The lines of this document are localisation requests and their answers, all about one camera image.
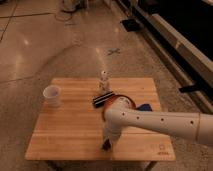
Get wooden table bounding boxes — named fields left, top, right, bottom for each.
left=25, top=78, right=175, bottom=163

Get blue sponge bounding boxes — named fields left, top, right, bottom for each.
left=136, top=104, right=152, bottom=111

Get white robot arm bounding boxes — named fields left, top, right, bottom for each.
left=103, top=98, right=213, bottom=148

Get dark red pepper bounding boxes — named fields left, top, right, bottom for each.
left=102, top=139, right=111, bottom=151

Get white plastic cup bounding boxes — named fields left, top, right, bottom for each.
left=43, top=85, right=61, bottom=107

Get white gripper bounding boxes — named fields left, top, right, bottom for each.
left=103, top=125, right=122, bottom=149

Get orange bowl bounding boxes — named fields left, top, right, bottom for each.
left=102, top=94, right=136, bottom=121

